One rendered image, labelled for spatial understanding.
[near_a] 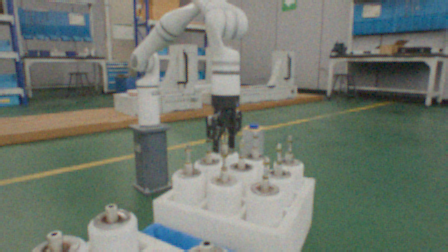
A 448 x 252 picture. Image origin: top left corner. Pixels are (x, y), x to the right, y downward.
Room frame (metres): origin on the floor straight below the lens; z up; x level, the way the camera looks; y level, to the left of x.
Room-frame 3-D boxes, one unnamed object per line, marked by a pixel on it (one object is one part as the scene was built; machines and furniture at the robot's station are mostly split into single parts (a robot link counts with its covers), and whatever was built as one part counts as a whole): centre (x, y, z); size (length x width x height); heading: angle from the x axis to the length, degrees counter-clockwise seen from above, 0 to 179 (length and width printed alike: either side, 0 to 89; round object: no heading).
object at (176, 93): (3.16, 0.71, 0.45); 0.82 x 0.57 x 0.74; 130
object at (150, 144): (1.24, 0.32, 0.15); 0.15 x 0.15 x 0.30; 40
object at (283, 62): (4.12, -0.43, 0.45); 1.51 x 0.57 x 0.74; 130
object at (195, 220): (0.83, -0.06, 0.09); 0.39 x 0.39 x 0.18; 62
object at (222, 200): (0.73, -0.01, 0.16); 0.10 x 0.10 x 0.18
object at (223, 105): (0.73, -0.01, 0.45); 0.08 x 0.08 x 0.09
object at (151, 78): (1.24, 0.32, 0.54); 0.09 x 0.09 x 0.17; 48
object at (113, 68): (6.15, 2.32, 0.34); 0.59 x 0.47 x 0.69; 40
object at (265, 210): (0.67, -0.11, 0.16); 0.10 x 0.10 x 0.18
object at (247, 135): (1.12, -0.13, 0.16); 0.07 x 0.07 x 0.31; 62
